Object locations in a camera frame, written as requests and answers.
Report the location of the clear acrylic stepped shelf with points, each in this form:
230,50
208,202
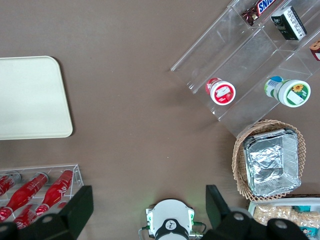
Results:
250,62

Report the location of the red lid yogurt cup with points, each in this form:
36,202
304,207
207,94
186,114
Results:
222,92

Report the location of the red cookie box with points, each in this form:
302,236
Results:
316,50

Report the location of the black and white carton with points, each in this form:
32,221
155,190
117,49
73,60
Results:
288,23

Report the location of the clear acrylic bottle rack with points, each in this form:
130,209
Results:
77,175

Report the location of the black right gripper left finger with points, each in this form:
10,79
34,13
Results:
72,212

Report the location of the Snickers chocolate bar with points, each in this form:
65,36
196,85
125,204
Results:
260,10

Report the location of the light wicker basket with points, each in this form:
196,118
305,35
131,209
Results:
238,162

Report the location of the white snack tray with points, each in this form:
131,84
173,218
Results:
251,206

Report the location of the red cola bottle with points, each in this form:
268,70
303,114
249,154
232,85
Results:
25,217
58,187
27,191
6,185

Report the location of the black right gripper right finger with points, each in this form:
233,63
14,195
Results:
220,212

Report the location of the large teal box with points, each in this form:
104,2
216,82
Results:
308,231

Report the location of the cream rectangular tray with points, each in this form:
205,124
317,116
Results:
32,97

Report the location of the small teal box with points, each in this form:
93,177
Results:
302,209

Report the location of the large clear snack bag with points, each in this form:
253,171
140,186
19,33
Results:
272,213

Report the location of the green lid yogurt cup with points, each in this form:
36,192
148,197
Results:
292,92

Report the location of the aluminium foil container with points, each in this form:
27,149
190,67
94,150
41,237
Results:
272,162

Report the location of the small clear snack bag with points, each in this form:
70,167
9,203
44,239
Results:
308,217

